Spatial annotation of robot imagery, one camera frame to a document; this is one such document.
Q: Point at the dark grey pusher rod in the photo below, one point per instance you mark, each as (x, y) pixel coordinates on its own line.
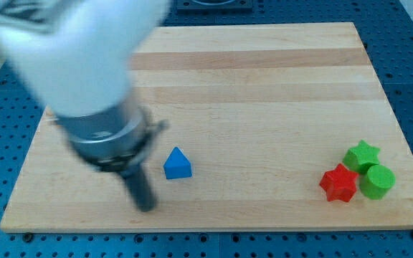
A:
(139, 188)

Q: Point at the silver cylindrical wrist flange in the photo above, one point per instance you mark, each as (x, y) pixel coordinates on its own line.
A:
(116, 138)

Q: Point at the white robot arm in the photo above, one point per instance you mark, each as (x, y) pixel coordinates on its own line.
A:
(73, 56)

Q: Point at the blue triangular block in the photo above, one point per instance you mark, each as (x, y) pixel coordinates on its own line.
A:
(177, 165)

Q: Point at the light wooden board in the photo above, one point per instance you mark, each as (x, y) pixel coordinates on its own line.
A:
(260, 111)

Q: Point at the red star block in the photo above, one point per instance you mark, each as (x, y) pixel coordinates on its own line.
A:
(339, 184)

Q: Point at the green star block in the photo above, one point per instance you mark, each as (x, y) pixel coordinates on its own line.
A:
(361, 157)

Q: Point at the green cylinder block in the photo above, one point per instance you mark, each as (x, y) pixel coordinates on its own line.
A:
(377, 182)

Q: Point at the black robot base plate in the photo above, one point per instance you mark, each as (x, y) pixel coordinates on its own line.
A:
(213, 5)

